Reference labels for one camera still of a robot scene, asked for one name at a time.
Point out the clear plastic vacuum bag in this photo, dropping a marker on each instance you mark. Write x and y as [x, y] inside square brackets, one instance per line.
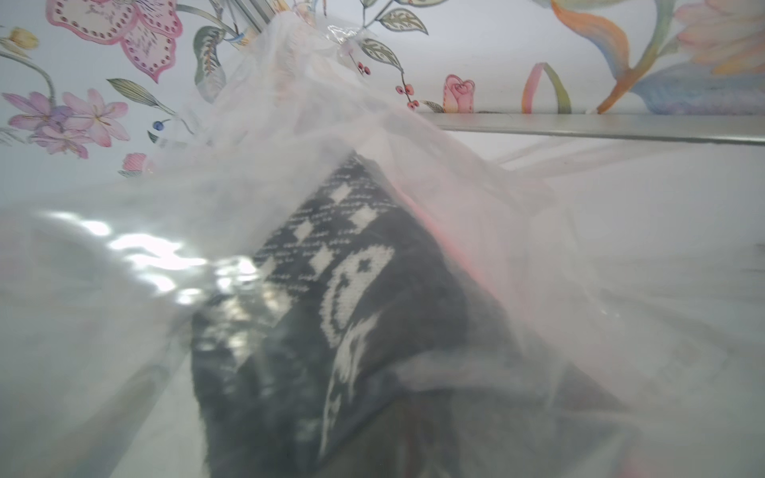
[98, 289]

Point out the black smiley knitted blanket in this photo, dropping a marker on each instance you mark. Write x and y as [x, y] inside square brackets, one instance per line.
[362, 350]

